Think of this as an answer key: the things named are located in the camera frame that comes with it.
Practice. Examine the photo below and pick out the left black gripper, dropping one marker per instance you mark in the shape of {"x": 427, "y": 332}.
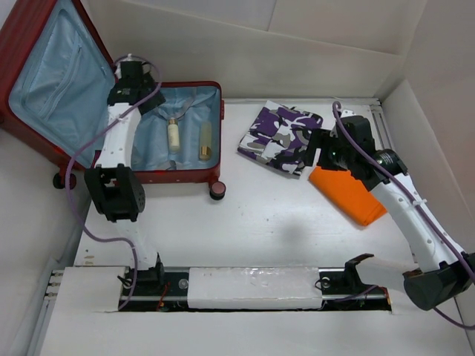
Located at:
{"x": 156, "y": 100}

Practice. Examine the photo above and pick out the red hard-shell suitcase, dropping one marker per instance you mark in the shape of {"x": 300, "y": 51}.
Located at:
{"x": 56, "y": 75}

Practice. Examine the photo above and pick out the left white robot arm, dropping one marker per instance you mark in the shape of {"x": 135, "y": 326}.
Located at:
{"x": 116, "y": 191}

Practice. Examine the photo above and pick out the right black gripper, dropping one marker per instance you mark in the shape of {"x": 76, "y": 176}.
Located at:
{"x": 321, "y": 139}

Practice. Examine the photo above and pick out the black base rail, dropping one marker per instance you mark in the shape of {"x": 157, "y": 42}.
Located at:
{"x": 339, "y": 295}

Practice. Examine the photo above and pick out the white foam block on rail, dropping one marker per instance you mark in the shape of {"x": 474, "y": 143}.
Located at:
{"x": 253, "y": 288}

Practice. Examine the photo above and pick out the orange cloth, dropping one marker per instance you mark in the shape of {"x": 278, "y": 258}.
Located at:
{"x": 348, "y": 194}

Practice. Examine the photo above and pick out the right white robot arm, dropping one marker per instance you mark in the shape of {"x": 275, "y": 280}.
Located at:
{"x": 444, "y": 269}

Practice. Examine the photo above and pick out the purple camouflage garment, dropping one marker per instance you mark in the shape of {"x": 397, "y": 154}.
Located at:
{"x": 281, "y": 138}

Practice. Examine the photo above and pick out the gold bottle clear cap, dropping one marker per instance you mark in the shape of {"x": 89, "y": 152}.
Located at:
{"x": 173, "y": 135}

